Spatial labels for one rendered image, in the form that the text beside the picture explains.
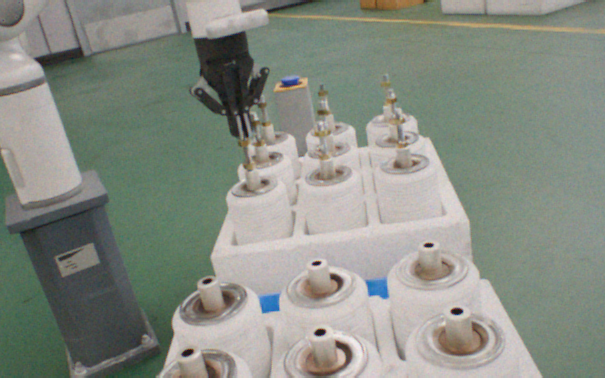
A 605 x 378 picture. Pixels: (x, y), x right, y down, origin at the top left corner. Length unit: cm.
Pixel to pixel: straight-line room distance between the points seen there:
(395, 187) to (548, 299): 32
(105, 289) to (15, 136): 27
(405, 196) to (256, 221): 23
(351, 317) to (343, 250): 29
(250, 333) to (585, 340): 51
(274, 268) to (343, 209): 14
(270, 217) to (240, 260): 8
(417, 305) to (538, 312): 42
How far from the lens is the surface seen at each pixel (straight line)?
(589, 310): 101
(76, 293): 99
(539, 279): 108
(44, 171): 94
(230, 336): 62
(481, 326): 55
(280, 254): 89
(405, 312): 62
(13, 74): 92
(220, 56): 84
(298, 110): 127
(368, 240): 88
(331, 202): 88
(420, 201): 89
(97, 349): 104
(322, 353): 52
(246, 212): 90
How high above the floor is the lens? 59
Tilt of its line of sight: 22 degrees down
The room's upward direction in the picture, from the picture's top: 11 degrees counter-clockwise
